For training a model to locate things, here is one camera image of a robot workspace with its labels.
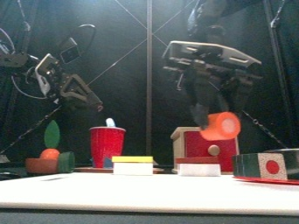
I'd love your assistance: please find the red plastic cup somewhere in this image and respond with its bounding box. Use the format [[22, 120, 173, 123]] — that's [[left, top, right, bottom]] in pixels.
[[88, 126, 127, 169]]

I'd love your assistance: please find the dark green toy maki roll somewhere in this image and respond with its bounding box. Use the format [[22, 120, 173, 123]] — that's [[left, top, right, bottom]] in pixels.
[[232, 151, 289, 181]]

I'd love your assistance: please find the white plastic cutting board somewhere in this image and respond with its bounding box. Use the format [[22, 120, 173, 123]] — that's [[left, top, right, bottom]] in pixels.
[[0, 172, 299, 217]]

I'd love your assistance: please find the red wooden box with knob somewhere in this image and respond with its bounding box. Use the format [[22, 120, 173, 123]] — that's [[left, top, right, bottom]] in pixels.
[[169, 126, 239, 173]]

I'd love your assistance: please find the pink flat tray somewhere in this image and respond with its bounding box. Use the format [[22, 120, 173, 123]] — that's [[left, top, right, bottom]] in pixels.
[[73, 166, 176, 175]]

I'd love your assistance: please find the yellow egg toy sushi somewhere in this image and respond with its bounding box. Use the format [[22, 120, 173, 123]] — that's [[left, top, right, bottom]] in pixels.
[[111, 156, 155, 176]]

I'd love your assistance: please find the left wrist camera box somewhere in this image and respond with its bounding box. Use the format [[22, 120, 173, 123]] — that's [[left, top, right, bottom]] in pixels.
[[57, 38, 81, 64]]

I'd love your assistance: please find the vertical metal frame pole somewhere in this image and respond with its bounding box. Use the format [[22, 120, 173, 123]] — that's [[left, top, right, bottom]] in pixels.
[[144, 0, 155, 156]]

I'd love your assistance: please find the brown toy bowl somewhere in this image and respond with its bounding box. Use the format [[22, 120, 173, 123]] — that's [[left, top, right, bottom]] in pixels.
[[24, 157, 60, 175]]

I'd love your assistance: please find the small blue toy piece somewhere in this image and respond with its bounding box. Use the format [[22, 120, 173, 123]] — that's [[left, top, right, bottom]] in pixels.
[[103, 157, 115, 169]]

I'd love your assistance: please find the black looped cable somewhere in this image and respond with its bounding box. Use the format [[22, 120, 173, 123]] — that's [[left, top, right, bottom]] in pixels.
[[76, 24, 97, 55]]

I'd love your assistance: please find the red striped toy sushi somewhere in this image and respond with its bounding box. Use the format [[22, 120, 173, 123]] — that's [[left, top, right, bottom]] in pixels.
[[173, 157, 221, 178]]

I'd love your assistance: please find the orange toy carrot piece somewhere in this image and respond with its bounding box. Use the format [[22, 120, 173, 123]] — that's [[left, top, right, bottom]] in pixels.
[[200, 111, 241, 142]]

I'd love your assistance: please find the dark green toy cylinder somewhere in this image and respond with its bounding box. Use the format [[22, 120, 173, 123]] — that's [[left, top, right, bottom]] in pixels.
[[57, 151, 76, 173]]

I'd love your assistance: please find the orange toy ball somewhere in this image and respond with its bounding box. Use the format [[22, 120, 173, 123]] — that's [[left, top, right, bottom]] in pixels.
[[40, 148, 61, 160]]

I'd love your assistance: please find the green toy leaf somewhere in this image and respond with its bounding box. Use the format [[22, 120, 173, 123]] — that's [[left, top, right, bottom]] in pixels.
[[43, 120, 61, 149]]

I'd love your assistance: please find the slanted metal frame pole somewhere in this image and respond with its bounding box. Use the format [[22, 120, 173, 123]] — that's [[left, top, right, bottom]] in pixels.
[[264, 0, 297, 147]]

